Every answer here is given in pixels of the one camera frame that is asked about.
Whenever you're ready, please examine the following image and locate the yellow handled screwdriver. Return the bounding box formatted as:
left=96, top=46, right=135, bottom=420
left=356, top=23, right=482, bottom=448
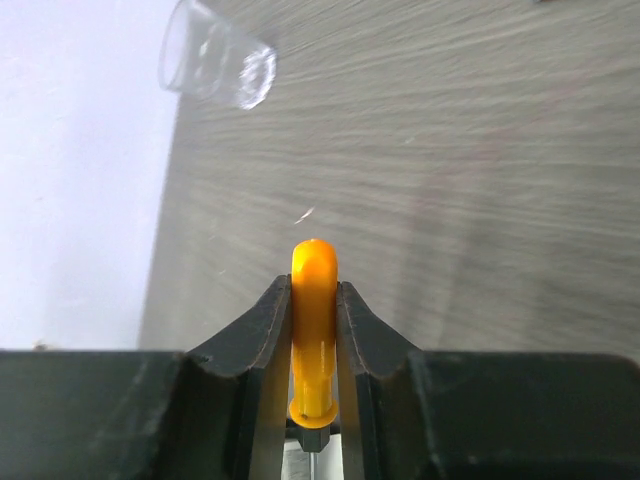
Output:
left=289, top=239, right=339, bottom=454

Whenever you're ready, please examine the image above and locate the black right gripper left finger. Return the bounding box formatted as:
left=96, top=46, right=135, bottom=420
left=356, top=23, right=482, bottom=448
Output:
left=1, top=275, right=292, bottom=479

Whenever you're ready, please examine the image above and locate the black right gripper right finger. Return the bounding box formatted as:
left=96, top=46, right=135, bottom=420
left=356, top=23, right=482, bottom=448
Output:
left=337, top=282, right=639, bottom=479

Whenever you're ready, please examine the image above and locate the clear plastic cup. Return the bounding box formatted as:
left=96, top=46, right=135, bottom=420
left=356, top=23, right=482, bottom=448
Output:
left=158, top=1, right=277, bottom=110

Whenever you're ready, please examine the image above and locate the white remote with batteries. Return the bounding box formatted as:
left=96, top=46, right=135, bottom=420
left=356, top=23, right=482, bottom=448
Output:
left=281, top=434, right=344, bottom=480

